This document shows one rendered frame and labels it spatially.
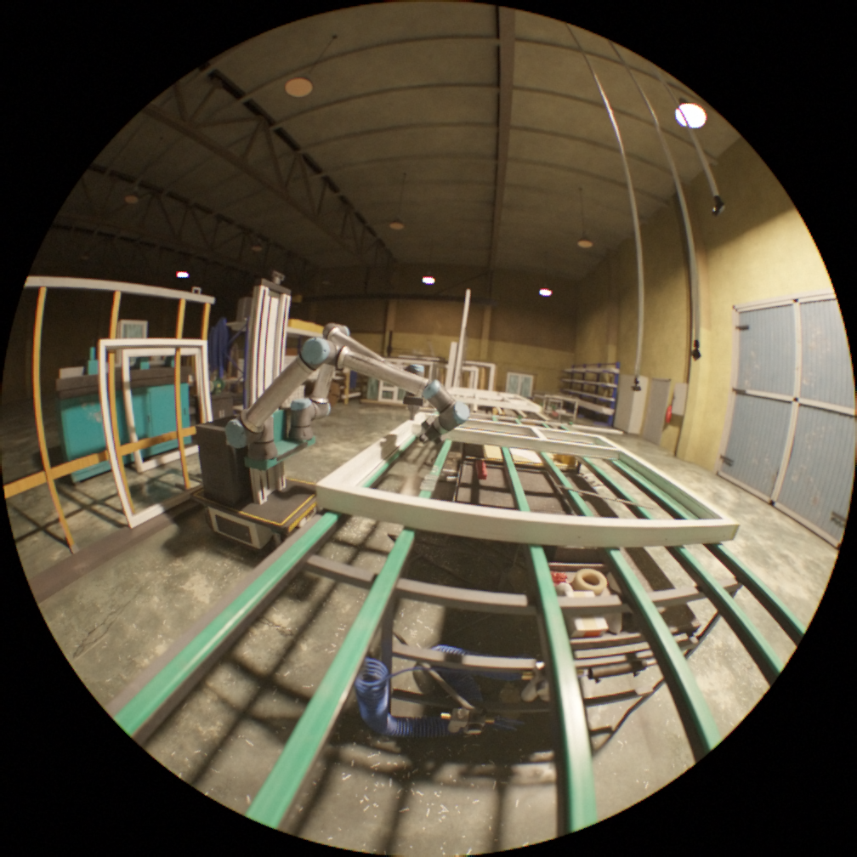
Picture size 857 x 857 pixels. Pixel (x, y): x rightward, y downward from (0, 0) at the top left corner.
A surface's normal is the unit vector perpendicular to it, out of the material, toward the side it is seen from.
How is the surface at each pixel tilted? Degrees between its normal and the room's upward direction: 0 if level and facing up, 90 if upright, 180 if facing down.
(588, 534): 90
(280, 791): 0
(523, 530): 90
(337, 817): 0
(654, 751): 0
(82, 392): 90
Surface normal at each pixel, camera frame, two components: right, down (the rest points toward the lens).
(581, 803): 0.09, -0.97
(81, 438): 0.98, 0.13
